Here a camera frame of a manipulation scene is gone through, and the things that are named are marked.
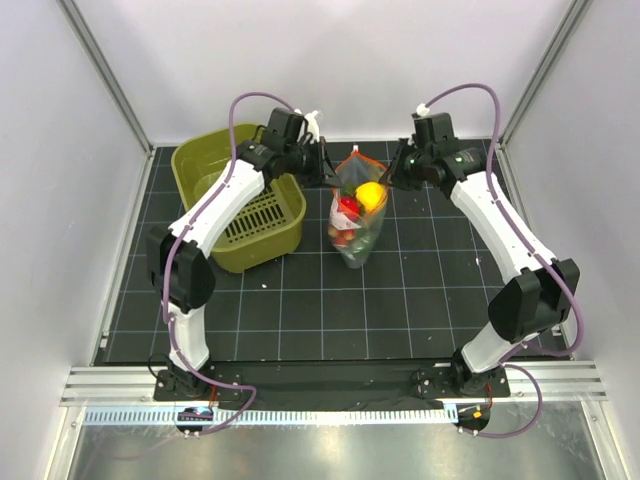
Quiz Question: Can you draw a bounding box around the red lychee bunch with leaves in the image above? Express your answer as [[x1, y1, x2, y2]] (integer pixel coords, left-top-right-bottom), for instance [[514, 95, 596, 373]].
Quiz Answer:
[[328, 225, 373, 254]]

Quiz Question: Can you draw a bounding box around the olive green plastic basket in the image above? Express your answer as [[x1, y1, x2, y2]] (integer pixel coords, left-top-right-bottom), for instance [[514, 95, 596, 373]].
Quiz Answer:
[[170, 129, 307, 273]]

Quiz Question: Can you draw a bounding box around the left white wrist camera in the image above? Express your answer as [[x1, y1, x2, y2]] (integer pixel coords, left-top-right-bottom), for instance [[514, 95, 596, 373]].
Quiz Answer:
[[294, 109, 321, 146]]

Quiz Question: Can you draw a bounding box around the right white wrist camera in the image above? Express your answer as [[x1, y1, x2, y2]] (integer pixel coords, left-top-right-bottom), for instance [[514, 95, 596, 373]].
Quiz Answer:
[[415, 103, 430, 117]]

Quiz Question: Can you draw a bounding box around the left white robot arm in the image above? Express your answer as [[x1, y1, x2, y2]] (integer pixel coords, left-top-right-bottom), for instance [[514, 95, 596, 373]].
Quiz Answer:
[[146, 108, 340, 400]]

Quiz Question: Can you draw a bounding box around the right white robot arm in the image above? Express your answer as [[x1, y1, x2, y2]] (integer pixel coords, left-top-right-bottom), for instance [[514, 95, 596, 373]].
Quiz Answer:
[[382, 106, 580, 396]]

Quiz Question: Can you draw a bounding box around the black grid mat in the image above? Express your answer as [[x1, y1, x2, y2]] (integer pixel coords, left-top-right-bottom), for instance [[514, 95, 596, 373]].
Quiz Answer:
[[94, 146, 503, 366]]

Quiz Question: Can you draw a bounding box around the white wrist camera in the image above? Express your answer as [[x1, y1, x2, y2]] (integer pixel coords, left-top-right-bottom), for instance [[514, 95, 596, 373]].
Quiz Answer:
[[294, 109, 321, 146], [415, 103, 430, 117]]

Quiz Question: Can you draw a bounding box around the clear zip top bag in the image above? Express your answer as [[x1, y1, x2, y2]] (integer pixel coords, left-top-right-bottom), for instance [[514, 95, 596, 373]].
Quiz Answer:
[[327, 145, 390, 269]]

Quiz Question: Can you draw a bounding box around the slotted cable duct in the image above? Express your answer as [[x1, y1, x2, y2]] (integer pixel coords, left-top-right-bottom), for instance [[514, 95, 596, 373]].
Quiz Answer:
[[83, 405, 458, 428]]

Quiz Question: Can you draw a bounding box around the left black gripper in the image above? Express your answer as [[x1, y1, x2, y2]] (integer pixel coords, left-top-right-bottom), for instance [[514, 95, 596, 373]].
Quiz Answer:
[[283, 136, 342, 189]]

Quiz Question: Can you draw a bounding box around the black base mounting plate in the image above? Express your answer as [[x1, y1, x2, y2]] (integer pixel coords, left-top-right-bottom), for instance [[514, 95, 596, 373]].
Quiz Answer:
[[153, 359, 510, 411]]

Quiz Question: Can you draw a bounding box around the yellow lemon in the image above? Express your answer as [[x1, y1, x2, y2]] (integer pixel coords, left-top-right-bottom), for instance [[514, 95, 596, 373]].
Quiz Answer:
[[355, 181, 387, 214]]

